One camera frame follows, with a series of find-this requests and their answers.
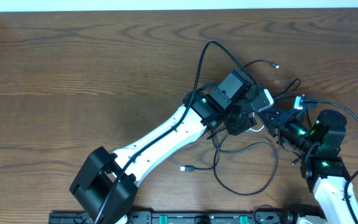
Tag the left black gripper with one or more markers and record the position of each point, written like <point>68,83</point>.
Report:
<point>241,121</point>

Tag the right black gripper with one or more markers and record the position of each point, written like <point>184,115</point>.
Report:
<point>279,121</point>

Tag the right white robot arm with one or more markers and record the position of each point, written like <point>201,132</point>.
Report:
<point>321,166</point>

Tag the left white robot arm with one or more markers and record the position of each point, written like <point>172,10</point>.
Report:
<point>107,182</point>

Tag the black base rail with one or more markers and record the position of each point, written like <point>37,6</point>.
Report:
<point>262,214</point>

